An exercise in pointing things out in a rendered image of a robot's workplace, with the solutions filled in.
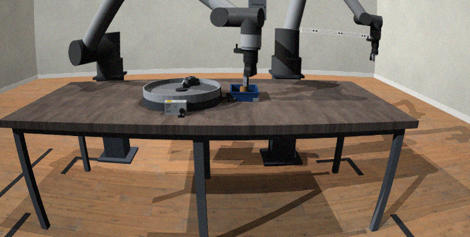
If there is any bronze cylinder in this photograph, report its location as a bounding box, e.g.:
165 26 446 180
240 85 248 92

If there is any blue open crate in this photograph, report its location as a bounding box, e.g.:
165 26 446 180
230 84 259 102

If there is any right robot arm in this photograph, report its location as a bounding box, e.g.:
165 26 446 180
68 0 265 77

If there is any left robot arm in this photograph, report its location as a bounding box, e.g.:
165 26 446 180
271 0 383 76

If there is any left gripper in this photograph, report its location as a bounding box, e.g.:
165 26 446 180
366 30 381 61

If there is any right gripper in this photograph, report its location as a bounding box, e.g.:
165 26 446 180
234 34 262 86

